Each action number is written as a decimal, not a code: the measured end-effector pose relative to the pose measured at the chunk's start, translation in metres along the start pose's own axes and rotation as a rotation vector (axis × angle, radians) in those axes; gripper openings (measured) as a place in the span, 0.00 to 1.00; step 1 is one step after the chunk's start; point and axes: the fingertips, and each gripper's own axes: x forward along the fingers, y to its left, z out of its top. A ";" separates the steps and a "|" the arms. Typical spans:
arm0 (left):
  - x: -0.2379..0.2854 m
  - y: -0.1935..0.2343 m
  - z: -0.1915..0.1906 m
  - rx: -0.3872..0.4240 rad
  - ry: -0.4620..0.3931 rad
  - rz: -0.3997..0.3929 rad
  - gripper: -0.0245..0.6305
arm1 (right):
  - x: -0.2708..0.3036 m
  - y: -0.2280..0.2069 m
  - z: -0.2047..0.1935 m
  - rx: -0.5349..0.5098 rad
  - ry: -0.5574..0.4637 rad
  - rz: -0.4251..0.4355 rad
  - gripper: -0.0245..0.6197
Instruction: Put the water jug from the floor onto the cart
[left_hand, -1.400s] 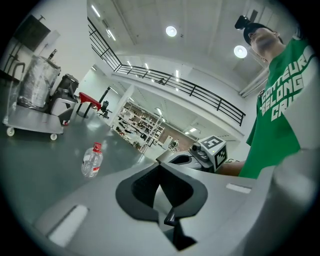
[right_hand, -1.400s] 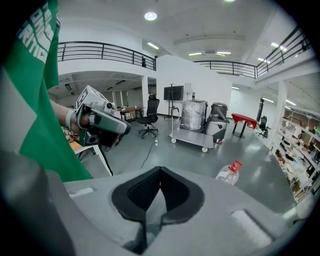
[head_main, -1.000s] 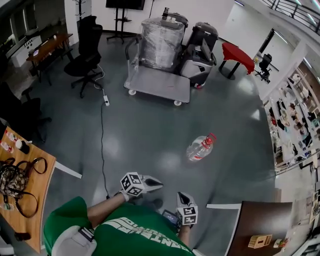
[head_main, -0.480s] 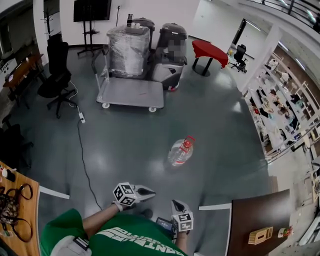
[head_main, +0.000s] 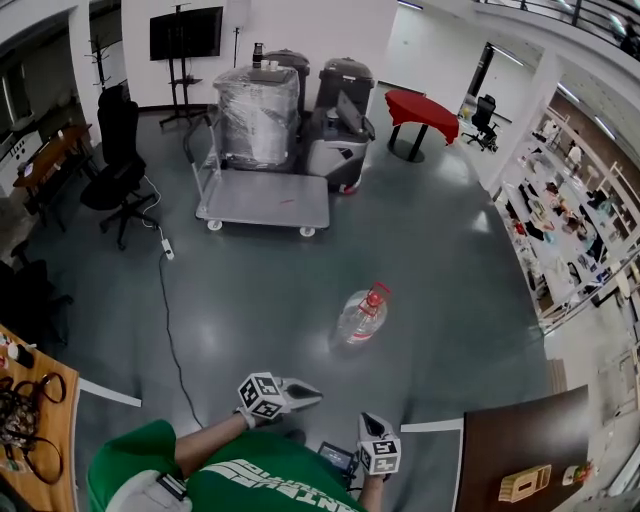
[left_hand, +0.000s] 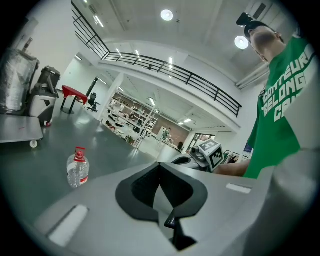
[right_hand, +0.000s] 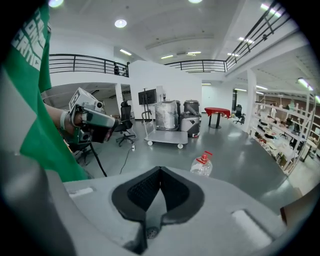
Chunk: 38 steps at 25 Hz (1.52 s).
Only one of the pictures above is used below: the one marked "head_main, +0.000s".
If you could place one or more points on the person's left forearm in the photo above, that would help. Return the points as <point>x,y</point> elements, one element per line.
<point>210,445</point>

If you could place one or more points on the black coat rack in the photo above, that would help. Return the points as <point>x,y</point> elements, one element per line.
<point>98,60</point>

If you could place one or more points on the dark brown table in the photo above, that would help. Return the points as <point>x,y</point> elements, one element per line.
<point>510,440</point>

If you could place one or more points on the black thermos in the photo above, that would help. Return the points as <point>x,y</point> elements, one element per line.
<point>258,55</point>

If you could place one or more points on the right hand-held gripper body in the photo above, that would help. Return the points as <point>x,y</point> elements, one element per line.
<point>382,456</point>

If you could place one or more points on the small white cup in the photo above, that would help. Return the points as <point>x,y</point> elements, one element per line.
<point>577,474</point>

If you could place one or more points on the black office chair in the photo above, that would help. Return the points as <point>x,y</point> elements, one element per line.
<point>482,120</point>
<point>30,300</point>
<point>117,150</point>

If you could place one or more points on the green shirt person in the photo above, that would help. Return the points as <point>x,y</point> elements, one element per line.
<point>250,475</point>

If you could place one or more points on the round table red cloth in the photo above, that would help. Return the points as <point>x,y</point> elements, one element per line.
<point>422,112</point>

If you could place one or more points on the small wooden box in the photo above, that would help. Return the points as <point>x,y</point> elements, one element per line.
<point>525,482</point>

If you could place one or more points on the plastic-wrapped appliance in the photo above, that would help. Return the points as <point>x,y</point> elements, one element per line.
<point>257,120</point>

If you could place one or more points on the light wooden desk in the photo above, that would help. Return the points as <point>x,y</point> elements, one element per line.
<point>55,400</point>

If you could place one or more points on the grey floor scrubber machine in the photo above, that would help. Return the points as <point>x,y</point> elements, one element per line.
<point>340,150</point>

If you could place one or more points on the cluttered white shelving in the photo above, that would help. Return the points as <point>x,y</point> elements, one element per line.
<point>565,225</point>

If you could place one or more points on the small black monitor screen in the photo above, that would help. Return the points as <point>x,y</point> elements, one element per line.
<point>336,457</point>

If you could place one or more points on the person's right forearm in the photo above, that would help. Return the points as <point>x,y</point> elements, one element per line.
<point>372,492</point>

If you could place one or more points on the black balcony railing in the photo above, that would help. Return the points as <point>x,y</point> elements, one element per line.
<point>575,12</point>

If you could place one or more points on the white power strip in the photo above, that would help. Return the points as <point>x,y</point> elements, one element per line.
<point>168,249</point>

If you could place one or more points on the grey platform trolley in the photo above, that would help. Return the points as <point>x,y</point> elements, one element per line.
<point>265,197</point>

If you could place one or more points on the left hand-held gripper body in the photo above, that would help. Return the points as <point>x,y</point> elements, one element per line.
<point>262,395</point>

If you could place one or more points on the black TV on stand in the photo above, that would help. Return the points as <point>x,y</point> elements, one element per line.
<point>186,32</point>

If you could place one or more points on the black bin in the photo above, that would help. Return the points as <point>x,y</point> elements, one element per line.
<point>292,65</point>
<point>347,80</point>

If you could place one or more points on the clear water jug red cap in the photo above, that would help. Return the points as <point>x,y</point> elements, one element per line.
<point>360,317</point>

